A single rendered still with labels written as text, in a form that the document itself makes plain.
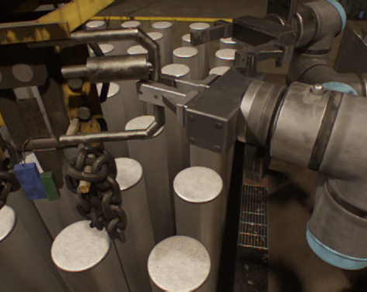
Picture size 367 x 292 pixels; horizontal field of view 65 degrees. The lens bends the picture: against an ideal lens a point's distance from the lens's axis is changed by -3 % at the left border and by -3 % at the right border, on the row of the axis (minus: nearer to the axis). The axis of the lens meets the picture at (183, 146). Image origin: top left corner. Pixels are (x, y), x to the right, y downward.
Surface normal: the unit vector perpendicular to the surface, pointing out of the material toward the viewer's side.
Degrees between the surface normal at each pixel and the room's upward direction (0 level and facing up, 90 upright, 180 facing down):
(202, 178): 2
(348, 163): 88
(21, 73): 90
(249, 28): 90
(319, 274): 0
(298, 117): 51
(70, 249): 2
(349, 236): 90
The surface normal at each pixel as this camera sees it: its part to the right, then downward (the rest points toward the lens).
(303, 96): -0.19, -0.57
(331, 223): -0.88, 0.31
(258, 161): -0.51, 0.54
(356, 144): -0.47, 0.16
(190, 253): 0.00, -0.79
